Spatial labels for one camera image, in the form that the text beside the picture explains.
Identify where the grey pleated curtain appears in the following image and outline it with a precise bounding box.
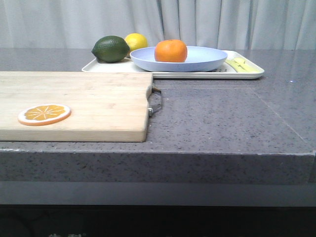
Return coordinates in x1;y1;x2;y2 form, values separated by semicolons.
0;0;316;50

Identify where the light blue round plate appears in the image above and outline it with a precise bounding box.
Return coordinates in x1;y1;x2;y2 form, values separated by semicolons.
129;45;228;73

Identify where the metal cutting board handle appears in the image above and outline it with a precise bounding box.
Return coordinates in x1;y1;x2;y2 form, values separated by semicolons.
148;85;163;117

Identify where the yellow plastic knife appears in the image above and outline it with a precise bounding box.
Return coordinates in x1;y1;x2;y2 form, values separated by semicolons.
225;59;247;73

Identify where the orange slice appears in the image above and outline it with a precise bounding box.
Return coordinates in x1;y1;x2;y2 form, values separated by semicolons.
18;104;71;126

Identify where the yellow lemon front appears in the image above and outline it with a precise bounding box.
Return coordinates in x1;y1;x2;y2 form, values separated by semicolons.
124;33;148;57

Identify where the dark green lime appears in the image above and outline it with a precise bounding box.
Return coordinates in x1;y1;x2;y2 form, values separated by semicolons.
91;36;130;63

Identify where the whole orange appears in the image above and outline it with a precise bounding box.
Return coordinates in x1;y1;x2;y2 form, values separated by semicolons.
154;39;188;63

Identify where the wooden cutting board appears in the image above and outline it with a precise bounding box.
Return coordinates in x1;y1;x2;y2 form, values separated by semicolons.
0;72;153;142

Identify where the cream rectangular bear tray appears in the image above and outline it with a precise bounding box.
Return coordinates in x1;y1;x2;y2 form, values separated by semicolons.
81;50;265;80

